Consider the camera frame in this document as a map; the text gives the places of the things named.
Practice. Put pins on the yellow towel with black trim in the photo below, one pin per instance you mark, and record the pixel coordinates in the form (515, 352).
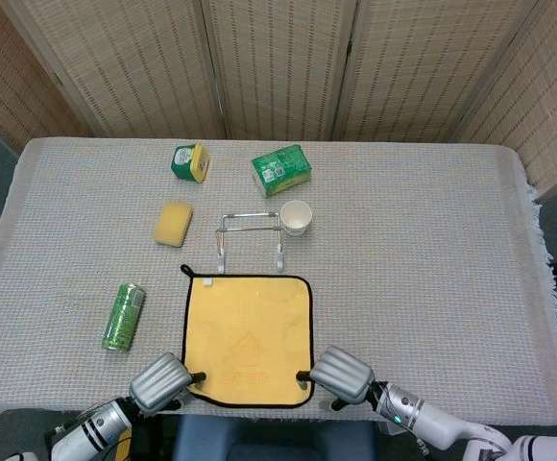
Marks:
(245, 326)

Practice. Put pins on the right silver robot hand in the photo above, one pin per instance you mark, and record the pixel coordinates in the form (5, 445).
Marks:
(343, 374)

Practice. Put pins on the grey woven tablecloth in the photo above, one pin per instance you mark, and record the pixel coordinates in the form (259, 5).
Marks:
(403, 288)

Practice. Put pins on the white paper cup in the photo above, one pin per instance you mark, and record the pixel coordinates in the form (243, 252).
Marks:
(295, 216)

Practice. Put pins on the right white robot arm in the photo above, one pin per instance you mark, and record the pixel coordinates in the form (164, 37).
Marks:
(432, 422)

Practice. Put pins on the dark blue seat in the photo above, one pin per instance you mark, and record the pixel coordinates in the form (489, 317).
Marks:
(269, 437)

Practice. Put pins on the green tissue pack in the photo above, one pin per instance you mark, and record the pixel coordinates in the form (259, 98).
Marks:
(281, 168)

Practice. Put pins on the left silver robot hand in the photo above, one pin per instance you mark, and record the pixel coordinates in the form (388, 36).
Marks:
(161, 384)

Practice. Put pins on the green jar with yellow lid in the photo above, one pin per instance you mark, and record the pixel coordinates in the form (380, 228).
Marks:
(185, 161)

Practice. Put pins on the woven folding screen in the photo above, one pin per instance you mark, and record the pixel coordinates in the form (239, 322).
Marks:
(139, 72)

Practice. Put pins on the yellow sponge with green base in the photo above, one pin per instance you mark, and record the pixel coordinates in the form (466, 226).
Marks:
(173, 223)

